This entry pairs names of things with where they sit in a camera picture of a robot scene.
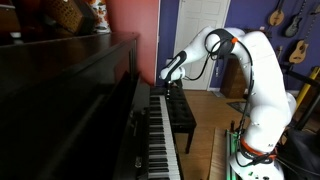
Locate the yellow pole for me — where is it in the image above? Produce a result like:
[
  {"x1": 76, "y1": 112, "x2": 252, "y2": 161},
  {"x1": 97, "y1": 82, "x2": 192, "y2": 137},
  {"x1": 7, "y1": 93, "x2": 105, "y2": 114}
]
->
[{"x1": 296, "y1": 66, "x2": 320, "y2": 109}]

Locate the white panelled door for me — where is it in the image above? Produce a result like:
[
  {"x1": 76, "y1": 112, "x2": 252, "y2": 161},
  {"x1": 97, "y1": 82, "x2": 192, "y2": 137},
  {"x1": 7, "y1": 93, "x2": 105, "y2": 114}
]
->
[{"x1": 174, "y1": 0, "x2": 231, "y2": 90}]

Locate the floral vase on piano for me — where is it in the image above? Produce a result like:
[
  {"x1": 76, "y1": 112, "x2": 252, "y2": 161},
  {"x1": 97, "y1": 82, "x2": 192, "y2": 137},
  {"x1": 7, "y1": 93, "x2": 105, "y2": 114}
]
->
[{"x1": 87, "y1": 0, "x2": 111, "y2": 33}]

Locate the black tufted piano bench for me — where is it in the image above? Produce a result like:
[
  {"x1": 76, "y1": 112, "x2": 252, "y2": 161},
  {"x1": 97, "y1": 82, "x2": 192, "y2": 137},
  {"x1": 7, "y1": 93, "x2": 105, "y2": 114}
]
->
[{"x1": 150, "y1": 80, "x2": 197, "y2": 154}]

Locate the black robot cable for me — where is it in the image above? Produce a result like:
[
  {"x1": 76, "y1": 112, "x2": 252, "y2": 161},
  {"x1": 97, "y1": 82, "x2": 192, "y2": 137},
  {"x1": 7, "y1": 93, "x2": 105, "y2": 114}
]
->
[{"x1": 183, "y1": 29, "x2": 279, "y2": 168}]

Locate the wooden cabinet by door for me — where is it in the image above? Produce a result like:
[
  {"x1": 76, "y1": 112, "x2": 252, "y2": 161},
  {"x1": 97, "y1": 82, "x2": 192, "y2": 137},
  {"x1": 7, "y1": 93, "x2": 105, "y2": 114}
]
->
[{"x1": 220, "y1": 56, "x2": 246, "y2": 99}]

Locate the mandolin on wall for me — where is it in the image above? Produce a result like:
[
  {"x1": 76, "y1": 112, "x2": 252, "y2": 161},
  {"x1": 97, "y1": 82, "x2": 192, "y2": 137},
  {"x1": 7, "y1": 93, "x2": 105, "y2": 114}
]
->
[{"x1": 268, "y1": 0, "x2": 285, "y2": 26}]

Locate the woven basket on piano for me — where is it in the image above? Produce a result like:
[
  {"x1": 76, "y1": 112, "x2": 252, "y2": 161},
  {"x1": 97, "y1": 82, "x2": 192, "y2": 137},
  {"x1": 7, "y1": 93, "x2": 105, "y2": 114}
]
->
[{"x1": 40, "y1": 0, "x2": 96, "y2": 35}]

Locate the dark electric guitar on wall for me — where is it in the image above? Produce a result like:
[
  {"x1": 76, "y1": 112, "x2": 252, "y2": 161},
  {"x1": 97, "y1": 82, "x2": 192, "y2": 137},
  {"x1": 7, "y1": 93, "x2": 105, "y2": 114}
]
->
[{"x1": 284, "y1": 0, "x2": 307, "y2": 38}]

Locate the black stand right side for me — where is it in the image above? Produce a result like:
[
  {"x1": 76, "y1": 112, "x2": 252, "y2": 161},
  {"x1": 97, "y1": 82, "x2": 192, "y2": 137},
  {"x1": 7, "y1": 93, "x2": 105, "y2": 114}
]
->
[{"x1": 278, "y1": 64, "x2": 320, "y2": 180}]

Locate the black upright piano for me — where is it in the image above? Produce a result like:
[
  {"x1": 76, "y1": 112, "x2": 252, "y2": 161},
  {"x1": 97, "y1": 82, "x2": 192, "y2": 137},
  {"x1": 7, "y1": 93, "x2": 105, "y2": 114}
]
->
[{"x1": 0, "y1": 33, "x2": 183, "y2": 180}]

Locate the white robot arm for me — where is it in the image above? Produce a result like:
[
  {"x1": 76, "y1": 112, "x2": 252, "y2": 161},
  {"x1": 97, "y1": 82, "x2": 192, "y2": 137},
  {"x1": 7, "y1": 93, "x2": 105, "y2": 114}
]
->
[{"x1": 160, "y1": 26, "x2": 296, "y2": 180}]

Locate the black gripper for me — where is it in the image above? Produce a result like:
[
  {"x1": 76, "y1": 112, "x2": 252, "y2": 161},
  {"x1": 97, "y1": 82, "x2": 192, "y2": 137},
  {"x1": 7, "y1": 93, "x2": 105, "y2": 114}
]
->
[{"x1": 166, "y1": 80, "x2": 173, "y2": 99}]

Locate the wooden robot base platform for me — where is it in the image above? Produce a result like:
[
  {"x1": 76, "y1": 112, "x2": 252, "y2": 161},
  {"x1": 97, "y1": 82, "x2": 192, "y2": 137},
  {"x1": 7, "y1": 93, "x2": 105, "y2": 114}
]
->
[{"x1": 208, "y1": 128, "x2": 231, "y2": 180}]

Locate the ukulele on wall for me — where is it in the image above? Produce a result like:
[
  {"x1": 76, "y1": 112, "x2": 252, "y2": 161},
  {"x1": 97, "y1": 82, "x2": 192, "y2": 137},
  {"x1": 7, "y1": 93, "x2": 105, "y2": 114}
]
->
[{"x1": 289, "y1": 13, "x2": 316, "y2": 64}]

